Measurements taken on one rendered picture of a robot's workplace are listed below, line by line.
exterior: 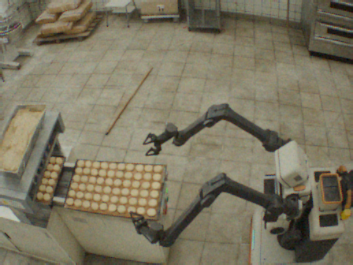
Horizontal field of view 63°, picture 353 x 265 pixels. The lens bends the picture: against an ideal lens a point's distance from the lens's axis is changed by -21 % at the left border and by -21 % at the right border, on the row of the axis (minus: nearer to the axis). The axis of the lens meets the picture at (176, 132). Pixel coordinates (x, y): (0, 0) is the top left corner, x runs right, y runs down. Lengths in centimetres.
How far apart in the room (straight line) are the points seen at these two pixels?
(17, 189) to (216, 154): 210
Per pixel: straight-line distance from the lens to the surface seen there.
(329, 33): 486
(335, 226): 213
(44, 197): 218
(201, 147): 344
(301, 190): 184
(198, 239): 286
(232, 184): 154
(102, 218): 212
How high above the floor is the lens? 256
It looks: 46 degrees down
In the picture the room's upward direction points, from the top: 5 degrees counter-clockwise
